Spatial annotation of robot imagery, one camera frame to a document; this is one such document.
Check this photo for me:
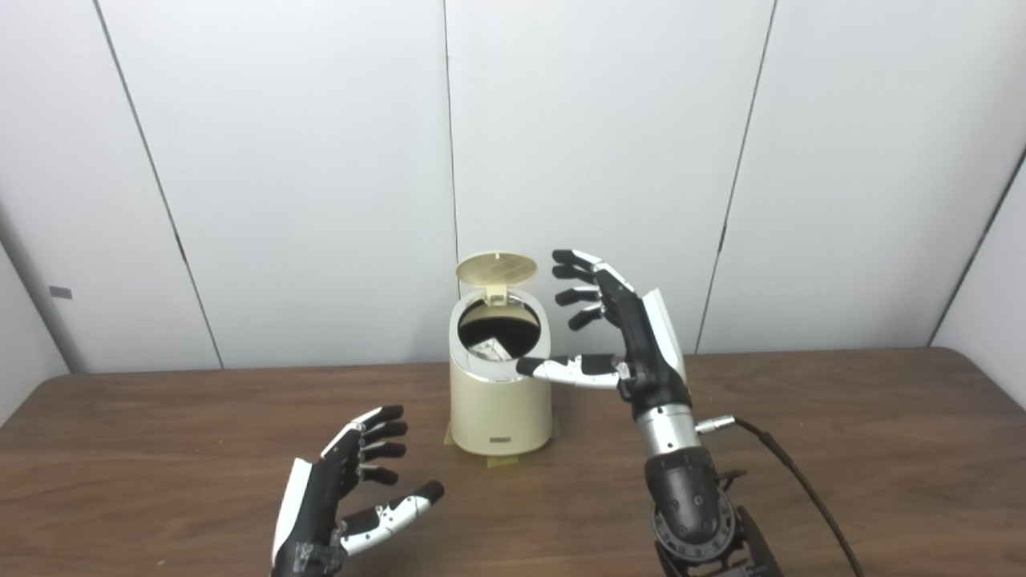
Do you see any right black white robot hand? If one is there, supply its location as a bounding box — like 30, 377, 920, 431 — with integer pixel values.
515, 249, 692, 422

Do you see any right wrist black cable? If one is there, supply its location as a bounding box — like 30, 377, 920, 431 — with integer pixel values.
696, 414, 866, 577

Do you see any cream-colored lidded bin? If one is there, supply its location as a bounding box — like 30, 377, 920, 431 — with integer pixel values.
449, 252, 554, 457

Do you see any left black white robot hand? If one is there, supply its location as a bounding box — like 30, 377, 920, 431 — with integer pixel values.
270, 405, 446, 577

